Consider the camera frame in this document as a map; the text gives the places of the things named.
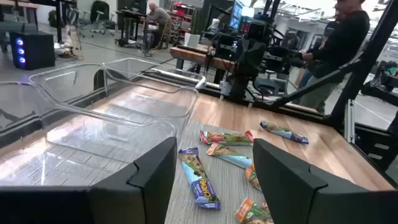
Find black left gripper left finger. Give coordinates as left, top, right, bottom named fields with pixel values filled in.
left=88, top=136, right=178, bottom=224

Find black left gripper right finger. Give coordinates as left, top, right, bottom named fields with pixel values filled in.
left=252, top=138, right=369, bottom=224

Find orange granola bar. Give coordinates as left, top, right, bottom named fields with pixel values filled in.
left=243, top=161, right=262, bottom=191
left=206, top=142, right=254, bottom=170
left=234, top=197, right=275, bottom=224

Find blue granola bar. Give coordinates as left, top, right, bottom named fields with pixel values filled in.
left=259, top=120, right=310, bottom=145
left=178, top=147, right=222, bottom=210

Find red granola bar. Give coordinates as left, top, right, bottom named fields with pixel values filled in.
left=199, top=129, right=255, bottom=147

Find lit computer monitor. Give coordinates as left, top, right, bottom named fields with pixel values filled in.
left=228, top=0, right=246, bottom=32

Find wooden workbench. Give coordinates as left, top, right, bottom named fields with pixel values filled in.
left=169, top=44, right=237, bottom=73

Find grey woven placemat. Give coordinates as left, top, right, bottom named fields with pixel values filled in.
left=0, top=102, right=268, bottom=224

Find white box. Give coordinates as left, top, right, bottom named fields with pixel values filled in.
left=183, top=32, right=201, bottom=48

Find storage shelf rack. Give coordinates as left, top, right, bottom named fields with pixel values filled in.
left=169, top=2, right=194, bottom=44

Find standing person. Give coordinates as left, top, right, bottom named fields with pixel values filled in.
left=292, top=0, right=371, bottom=114

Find seated person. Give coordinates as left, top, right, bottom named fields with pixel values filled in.
left=145, top=2, right=172, bottom=50

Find black office desk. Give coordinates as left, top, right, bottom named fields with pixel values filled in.
left=116, top=8, right=150, bottom=48

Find black office chair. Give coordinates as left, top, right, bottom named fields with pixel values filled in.
left=90, top=0, right=116, bottom=37

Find black computer tower blue lights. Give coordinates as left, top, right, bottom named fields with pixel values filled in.
left=9, top=30, right=56, bottom=70

